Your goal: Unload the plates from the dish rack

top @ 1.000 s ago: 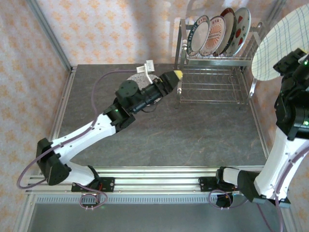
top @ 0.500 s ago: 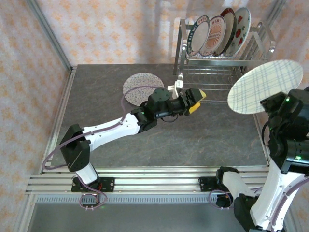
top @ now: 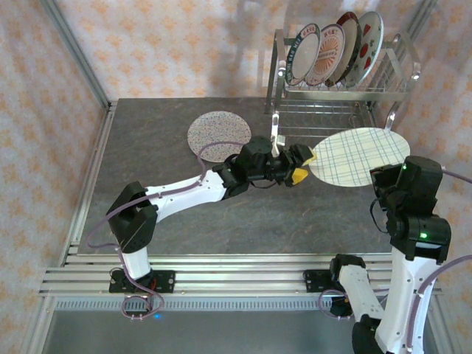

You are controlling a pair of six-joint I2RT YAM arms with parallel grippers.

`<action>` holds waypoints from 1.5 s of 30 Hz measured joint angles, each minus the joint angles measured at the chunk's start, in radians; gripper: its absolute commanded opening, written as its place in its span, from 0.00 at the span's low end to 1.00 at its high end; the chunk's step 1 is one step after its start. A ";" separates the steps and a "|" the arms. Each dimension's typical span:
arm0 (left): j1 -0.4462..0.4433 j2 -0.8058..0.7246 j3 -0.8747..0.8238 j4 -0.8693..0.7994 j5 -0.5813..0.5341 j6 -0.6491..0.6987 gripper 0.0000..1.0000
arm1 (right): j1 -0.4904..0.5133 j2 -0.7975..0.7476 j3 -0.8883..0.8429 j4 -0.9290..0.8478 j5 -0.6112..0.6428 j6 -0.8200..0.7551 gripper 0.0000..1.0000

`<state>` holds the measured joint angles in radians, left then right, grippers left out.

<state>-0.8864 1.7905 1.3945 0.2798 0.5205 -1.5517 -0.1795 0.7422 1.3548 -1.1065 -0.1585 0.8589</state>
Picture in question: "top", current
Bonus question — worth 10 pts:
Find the cream blue plaid plate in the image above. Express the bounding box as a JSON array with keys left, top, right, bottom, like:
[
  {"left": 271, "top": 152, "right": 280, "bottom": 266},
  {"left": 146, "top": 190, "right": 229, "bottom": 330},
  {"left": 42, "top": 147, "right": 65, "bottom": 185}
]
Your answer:
[{"left": 307, "top": 127, "right": 412, "bottom": 188}]

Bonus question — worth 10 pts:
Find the colourful speckled plate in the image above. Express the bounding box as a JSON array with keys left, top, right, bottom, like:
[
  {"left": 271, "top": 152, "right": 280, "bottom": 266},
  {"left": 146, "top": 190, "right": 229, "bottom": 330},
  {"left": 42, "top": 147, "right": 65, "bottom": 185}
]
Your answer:
[{"left": 187, "top": 110, "right": 253, "bottom": 163}]

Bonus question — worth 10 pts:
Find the dark red rim plate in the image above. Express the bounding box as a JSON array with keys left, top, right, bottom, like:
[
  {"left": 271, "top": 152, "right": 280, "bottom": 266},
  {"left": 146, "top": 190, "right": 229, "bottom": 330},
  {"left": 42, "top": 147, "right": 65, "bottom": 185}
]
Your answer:
[{"left": 326, "top": 10, "right": 364, "bottom": 88}]

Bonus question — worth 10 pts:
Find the stainless steel dish rack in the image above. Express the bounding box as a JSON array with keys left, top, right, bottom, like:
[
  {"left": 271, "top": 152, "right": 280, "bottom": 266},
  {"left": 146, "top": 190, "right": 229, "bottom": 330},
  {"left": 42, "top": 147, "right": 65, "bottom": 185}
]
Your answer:
[{"left": 263, "top": 27, "right": 422, "bottom": 158}]

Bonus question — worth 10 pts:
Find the green rim lettered plate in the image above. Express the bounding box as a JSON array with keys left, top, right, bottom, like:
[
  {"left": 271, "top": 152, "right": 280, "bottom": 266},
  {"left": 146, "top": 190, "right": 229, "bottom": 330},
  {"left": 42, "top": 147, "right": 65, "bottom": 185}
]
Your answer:
[{"left": 284, "top": 22, "right": 321, "bottom": 86}]

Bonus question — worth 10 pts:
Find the orange sunburst plate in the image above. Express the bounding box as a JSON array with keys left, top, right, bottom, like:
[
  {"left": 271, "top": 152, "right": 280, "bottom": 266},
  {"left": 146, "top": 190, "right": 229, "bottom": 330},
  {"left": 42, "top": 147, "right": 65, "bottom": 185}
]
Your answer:
[{"left": 305, "top": 24, "right": 347, "bottom": 86}]

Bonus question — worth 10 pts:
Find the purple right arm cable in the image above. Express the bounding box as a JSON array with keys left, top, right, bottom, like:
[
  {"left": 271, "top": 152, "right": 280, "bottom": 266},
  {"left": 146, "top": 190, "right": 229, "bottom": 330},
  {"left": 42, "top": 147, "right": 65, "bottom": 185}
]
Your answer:
[{"left": 319, "top": 167, "right": 472, "bottom": 354}]

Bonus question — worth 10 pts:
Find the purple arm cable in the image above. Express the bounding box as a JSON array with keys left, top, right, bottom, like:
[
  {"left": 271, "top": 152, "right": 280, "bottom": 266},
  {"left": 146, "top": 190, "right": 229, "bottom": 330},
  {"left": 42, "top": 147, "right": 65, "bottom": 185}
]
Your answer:
[
  {"left": 319, "top": 167, "right": 472, "bottom": 354},
  {"left": 85, "top": 141, "right": 246, "bottom": 322}
]

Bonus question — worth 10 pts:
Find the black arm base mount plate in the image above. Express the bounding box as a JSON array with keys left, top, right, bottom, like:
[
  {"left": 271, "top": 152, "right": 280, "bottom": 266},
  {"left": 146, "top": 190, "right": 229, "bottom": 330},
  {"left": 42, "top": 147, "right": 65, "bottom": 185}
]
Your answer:
[
  {"left": 109, "top": 270, "right": 176, "bottom": 295},
  {"left": 302, "top": 268, "right": 335, "bottom": 294}
]

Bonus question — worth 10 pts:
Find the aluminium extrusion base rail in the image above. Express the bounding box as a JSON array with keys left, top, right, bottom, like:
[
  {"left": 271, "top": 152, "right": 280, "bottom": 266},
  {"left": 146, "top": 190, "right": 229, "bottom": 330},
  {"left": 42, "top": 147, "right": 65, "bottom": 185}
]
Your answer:
[{"left": 38, "top": 252, "right": 443, "bottom": 298}]

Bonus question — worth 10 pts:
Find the grey slotted cable duct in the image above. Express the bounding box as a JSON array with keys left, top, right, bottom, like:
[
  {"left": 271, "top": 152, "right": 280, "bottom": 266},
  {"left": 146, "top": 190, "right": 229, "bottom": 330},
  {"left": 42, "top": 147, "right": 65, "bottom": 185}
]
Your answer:
[{"left": 51, "top": 297, "right": 355, "bottom": 313}]

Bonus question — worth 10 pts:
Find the aluminium table side rail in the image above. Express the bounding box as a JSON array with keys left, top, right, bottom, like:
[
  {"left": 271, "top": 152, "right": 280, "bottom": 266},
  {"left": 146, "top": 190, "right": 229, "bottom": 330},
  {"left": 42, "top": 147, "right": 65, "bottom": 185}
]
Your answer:
[{"left": 58, "top": 103, "right": 119, "bottom": 266}]

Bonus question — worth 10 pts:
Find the aluminium frame post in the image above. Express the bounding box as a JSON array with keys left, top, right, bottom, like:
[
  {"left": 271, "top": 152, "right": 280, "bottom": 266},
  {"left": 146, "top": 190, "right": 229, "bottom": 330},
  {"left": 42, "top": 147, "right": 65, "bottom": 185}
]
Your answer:
[
  {"left": 38, "top": 0, "right": 114, "bottom": 110},
  {"left": 403, "top": 0, "right": 440, "bottom": 41}
]

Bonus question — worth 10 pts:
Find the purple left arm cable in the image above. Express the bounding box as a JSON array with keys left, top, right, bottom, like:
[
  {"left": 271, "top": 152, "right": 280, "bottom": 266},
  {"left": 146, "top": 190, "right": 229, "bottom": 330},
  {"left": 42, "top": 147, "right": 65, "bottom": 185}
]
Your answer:
[{"left": 85, "top": 141, "right": 246, "bottom": 322}]

